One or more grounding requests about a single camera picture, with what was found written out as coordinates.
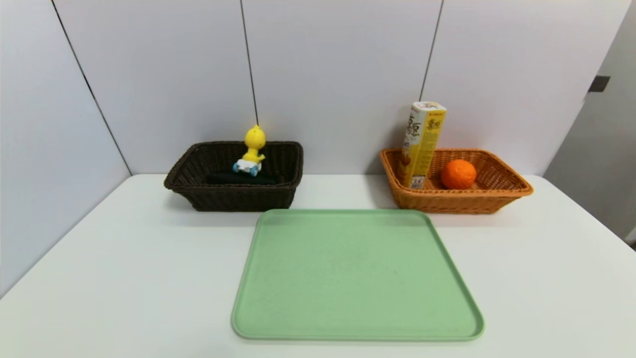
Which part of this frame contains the dark brown wicker basket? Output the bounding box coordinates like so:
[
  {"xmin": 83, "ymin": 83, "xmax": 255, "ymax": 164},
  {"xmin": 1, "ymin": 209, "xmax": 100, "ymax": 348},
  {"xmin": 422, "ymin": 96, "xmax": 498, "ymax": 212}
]
[{"xmin": 164, "ymin": 141, "xmax": 304, "ymax": 212}]

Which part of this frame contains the yellow duck toy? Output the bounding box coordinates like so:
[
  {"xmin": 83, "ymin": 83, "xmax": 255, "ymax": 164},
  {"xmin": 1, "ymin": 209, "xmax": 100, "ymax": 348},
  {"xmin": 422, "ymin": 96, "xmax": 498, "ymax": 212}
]
[{"xmin": 233, "ymin": 124, "xmax": 267, "ymax": 178}]

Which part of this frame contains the orange fruit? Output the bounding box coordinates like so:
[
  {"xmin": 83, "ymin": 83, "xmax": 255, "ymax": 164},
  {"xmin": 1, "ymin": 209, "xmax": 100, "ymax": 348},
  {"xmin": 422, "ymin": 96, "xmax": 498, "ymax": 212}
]
[{"xmin": 440, "ymin": 159, "xmax": 477, "ymax": 190}]

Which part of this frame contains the light green plastic tray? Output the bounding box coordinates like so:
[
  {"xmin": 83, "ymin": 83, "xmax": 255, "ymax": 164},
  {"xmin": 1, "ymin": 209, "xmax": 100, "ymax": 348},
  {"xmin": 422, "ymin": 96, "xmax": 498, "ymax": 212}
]
[{"xmin": 231, "ymin": 208, "xmax": 485, "ymax": 342}]

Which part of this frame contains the yellow chips box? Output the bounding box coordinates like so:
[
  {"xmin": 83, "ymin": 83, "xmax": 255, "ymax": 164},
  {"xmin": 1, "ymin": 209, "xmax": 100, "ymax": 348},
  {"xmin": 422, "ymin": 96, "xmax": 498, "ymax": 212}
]
[{"xmin": 399, "ymin": 101, "xmax": 447, "ymax": 189}]

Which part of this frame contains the orange wicker basket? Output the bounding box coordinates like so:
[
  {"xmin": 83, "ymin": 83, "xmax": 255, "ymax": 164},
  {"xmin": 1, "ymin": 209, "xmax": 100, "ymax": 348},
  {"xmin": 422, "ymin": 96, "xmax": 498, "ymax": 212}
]
[{"xmin": 380, "ymin": 148, "xmax": 534, "ymax": 215}]

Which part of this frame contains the black glasses case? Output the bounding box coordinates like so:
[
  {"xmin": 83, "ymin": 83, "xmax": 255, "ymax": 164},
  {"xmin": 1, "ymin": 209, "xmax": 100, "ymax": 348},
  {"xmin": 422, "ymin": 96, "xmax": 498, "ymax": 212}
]
[{"xmin": 206, "ymin": 171, "xmax": 279, "ymax": 186}]

